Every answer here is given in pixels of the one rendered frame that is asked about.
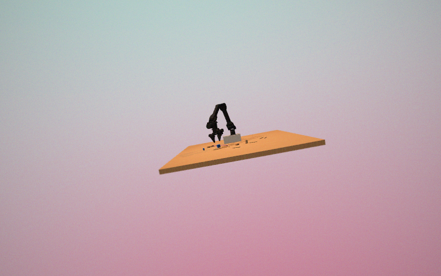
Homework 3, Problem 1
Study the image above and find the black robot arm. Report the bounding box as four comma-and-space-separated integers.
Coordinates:
206, 103, 236, 135

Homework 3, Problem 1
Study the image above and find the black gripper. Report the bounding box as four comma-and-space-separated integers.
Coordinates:
208, 128, 223, 143

